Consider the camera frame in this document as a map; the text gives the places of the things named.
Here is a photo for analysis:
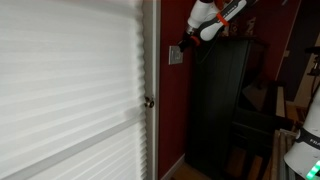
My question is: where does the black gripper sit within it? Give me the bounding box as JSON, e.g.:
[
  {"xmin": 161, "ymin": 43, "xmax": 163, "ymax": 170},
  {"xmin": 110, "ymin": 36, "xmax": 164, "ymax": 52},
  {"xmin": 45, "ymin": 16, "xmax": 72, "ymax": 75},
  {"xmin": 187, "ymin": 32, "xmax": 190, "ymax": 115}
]
[{"xmin": 177, "ymin": 32, "xmax": 202, "ymax": 54}]

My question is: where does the grey wall switch plate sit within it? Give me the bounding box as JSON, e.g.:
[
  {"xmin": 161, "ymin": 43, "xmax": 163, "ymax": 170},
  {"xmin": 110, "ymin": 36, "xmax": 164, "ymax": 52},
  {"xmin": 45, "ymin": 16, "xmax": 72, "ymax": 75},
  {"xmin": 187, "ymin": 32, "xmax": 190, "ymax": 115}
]
[{"xmin": 168, "ymin": 45, "xmax": 185, "ymax": 66}]

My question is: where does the brass door knob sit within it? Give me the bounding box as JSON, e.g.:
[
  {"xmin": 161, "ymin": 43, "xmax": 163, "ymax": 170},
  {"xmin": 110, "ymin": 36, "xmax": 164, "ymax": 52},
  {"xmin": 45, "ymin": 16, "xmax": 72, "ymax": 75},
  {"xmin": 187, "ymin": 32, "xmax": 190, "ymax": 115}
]
[{"xmin": 143, "ymin": 95, "xmax": 156, "ymax": 109}]

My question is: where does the floral red white picture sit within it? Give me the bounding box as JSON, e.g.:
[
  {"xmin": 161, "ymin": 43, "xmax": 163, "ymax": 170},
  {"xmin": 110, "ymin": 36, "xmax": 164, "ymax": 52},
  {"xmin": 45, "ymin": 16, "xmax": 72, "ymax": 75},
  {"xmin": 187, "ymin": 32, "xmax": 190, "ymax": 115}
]
[{"xmin": 222, "ymin": 16, "xmax": 258, "ymax": 38}]

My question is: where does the tall black cabinet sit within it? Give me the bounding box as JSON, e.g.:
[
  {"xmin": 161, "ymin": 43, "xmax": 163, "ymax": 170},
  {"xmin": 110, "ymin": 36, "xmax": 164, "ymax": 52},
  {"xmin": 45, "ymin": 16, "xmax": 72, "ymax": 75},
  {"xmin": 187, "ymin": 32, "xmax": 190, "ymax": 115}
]
[{"xmin": 184, "ymin": 35, "xmax": 268, "ymax": 180}]

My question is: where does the low dark wooden table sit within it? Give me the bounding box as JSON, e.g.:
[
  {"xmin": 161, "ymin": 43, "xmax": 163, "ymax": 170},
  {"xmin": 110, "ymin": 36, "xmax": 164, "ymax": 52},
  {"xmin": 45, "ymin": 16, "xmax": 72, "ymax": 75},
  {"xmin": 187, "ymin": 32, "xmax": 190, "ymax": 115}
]
[{"xmin": 231, "ymin": 79, "xmax": 294, "ymax": 180}]

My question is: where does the dark tall panel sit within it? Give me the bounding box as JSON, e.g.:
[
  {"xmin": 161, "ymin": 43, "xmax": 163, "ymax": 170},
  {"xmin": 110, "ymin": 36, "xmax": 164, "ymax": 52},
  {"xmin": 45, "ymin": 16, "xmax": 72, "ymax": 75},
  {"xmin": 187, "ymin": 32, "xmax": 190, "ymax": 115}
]
[{"xmin": 275, "ymin": 0, "xmax": 320, "ymax": 102}]

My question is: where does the white baseboard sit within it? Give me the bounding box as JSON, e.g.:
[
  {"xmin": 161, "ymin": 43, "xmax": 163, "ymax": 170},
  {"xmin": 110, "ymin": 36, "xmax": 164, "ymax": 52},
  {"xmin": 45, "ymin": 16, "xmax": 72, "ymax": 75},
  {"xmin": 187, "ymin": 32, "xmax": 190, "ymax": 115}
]
[{"xmin": 159, "ymin": 153, "xmax": 187, "ymax": 180}]

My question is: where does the white pleated window blind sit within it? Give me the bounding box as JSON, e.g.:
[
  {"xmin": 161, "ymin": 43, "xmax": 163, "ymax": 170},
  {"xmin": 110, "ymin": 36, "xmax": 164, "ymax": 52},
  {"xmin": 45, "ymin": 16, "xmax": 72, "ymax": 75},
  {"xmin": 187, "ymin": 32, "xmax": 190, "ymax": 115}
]
[{"xmin": 0, "ymin": 0, "xmax": 148, "ymax": 180}]

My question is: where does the black stand with equipment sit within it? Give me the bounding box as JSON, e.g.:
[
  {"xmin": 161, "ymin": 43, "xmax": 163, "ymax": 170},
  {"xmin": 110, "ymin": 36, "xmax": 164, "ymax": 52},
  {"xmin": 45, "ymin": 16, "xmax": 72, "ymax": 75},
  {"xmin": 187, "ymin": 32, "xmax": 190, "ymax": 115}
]
[{"xmin": 304, "ymin": 45, "xmax": 320, "ymax": 77}]

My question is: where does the white door frame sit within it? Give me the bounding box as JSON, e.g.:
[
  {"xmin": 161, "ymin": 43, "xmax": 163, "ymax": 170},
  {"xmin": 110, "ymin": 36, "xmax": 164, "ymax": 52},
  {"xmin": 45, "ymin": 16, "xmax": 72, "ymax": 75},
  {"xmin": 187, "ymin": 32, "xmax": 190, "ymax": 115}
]
[{"xmin": 141, "ymin": 0, "xmax": 162, "ymax": 180}]

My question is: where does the orange and black robot cable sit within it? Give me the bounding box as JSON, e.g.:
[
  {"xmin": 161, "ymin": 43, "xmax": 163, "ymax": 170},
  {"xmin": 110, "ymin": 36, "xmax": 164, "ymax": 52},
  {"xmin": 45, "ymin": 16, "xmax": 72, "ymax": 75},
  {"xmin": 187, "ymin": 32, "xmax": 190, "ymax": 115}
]
[{"xmin": 195, "ymin": 0, "xmax": 231, "ymax": 64}]

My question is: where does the light wooden slat frame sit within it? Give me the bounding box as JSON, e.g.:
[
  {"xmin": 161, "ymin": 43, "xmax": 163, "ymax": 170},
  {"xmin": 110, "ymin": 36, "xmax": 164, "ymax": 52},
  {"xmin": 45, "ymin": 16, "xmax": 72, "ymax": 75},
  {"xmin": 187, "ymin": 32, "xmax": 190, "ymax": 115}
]
[{"xmin": 269, "ymin": 128, "xmax": 298, "ymax": 180}]

